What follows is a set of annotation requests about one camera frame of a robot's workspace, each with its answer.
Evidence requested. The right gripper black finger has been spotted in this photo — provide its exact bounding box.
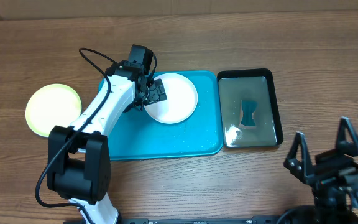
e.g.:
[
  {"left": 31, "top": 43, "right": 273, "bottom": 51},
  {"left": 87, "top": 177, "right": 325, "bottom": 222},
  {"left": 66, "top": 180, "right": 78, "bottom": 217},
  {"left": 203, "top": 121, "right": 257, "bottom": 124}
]
[
  {"left": 335, "top": 116, "right": 358, "bottom": 157},
  {"left": 283, "top": 132, "right": 314, "bottom": 184}
]

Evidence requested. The white plate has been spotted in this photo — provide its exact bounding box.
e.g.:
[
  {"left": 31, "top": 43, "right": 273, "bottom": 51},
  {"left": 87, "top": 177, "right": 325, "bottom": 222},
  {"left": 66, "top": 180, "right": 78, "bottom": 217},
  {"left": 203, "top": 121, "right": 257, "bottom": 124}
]
[{"left": 145, "top": 73, "right": 198, "bottom": 124}]

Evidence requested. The yellow plate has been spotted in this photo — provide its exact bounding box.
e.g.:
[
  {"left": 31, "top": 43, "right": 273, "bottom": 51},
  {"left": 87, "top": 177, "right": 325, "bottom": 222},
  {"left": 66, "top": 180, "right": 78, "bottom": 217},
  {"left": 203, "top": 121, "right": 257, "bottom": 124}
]
[{"left": 25, "top": 83, "right": 82, "bottom": 138}]

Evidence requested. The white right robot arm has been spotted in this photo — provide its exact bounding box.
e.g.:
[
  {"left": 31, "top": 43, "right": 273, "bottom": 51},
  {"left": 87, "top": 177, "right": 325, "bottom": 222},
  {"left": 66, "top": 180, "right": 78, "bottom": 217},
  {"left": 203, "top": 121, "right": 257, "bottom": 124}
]
[{"left": 277, "top": 117, "right": 358, "bottom": 224}]

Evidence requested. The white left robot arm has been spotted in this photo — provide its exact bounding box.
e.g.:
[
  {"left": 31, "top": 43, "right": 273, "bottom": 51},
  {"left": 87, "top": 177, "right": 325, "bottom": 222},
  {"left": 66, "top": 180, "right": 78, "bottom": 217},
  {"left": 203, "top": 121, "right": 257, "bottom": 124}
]
[{"left": 35, "top": 45, "right": 167, "bottom": 223}]

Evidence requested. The teal plastic tray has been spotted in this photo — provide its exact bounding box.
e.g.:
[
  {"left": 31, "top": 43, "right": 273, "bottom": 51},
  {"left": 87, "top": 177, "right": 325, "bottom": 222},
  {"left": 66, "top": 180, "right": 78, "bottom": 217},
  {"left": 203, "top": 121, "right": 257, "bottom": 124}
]
[{"left": 108, "top": 70, "right": 223, "bottom": 161}]

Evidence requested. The black water tray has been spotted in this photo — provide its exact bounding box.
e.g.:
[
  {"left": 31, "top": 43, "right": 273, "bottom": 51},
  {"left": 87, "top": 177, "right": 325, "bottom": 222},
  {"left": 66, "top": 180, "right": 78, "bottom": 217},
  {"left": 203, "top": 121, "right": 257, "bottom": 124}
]
[{"left": 217, "top": 68, "right": 283, "bottom": 148}]

